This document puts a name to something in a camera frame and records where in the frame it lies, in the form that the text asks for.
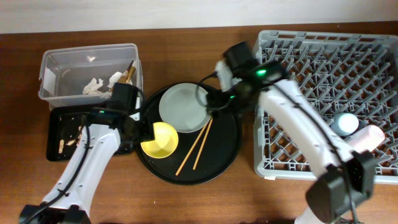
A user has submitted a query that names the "gold foil wrapper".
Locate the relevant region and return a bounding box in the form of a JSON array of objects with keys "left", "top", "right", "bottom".
[{"left": 116, "top": 60, "right": 137, "bottom": 84}]

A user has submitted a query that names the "yellow bowl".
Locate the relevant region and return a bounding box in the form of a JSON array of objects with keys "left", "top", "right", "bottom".
[{"left": 141, "top": 122, "right": 178, "bottom": 159}]

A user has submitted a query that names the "white napkin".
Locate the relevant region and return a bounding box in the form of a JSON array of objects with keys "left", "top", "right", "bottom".
[{"left": 107, "top": 72, "right": 123, "bottom": 89}]

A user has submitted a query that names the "wooden chopstick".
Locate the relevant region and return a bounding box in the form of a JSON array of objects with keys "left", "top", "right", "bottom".
[
  {"left": 192, "top": 117, "right": 213, "bottom": 170},
  {"left": 175, "top": 123, "right": 208, "bottom": 176}
]

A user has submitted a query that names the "small white tissue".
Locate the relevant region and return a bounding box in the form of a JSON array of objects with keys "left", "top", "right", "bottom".
[{"left": 82, "top": 78, "right": 103, "bottom": 95}]

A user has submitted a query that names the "grey round plate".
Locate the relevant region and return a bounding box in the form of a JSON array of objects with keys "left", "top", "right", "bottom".
[{"left": 159, "top": 83, "right": 211, "bottom": 133}]

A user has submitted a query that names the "peanut shells and rice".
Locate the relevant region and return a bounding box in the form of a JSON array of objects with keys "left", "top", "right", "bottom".
[{"left": 58, "top": 116, "right": 83, "bottom": 154}]

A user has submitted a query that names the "blue plastic cup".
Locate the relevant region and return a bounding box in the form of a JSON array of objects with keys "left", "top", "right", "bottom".
[{"left": 330, "top": 113, "right": 359, "bottom": 136}]

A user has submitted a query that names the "pink plastic cup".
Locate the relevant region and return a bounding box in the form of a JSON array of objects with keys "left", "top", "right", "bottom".
[{"left": 348, "top": 125, "right": 385, "bottom": 153}]

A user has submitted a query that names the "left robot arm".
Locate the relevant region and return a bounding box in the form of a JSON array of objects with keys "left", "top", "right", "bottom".
[{"left": 19, "top": 83, "right": 154, "bottom": 224}]

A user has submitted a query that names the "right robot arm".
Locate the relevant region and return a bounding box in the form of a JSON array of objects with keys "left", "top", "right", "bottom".
[{"left": 204, "top": 42, "right": 385, "bottom": 223}]

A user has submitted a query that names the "clear plastic waste bin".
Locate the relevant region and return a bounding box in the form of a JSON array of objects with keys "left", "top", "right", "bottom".
[{"left": 38, "top": 44, "right": 143, "bottom": 109}]

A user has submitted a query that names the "grey dishwasher rack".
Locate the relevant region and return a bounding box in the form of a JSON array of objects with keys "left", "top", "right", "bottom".
[{"left": 253, "top": 30, "right": 397, "bottom": 184}]

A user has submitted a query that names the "round black serving tray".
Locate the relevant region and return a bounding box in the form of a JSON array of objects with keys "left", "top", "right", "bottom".
[{"left": 136, "top": 83, "right": 242, "bottom": 185}]

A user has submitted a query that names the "black rectangular tray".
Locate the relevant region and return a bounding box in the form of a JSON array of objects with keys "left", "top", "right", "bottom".
[{"left": 45, "top": 100, "right": 134, "bottom": 162}]

